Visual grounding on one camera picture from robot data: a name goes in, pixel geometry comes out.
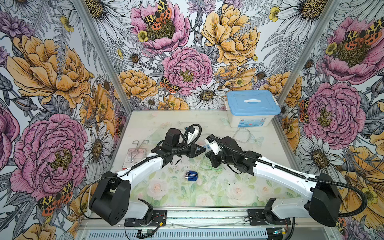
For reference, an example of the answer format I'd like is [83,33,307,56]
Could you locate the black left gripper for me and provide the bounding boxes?
[172,141,206,159]

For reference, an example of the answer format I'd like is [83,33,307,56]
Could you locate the blue electric shaver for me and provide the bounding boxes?
[185,171,198,182]

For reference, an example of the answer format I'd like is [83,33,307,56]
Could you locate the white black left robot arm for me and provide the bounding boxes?
[88,124,206,226]

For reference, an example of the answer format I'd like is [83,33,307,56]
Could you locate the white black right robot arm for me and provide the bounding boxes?
[205,135,368,227]

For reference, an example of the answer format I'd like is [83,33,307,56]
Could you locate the blue lidded storage box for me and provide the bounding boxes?
[225,90,281,128]

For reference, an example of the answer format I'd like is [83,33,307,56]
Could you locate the metal forceps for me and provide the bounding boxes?
[131,140,149,164]

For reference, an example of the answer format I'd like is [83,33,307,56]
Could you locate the pink red small box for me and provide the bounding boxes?
[122,148,147,170]

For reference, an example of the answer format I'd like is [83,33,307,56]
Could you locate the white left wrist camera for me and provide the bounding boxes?
[186,127,200,145]

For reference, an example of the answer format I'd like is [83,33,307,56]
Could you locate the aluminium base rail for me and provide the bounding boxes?
[76,207,342,240]

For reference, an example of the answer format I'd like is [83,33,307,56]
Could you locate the aluminium corner post right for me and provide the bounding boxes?
[277,0,342,105]

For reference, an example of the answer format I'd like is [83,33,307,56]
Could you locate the aluminium corner post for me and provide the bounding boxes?
[74,1,133,116]
[277,0,342,105]

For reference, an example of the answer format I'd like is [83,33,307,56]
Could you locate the aluminium corner post left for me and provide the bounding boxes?
[74,1,133,116]

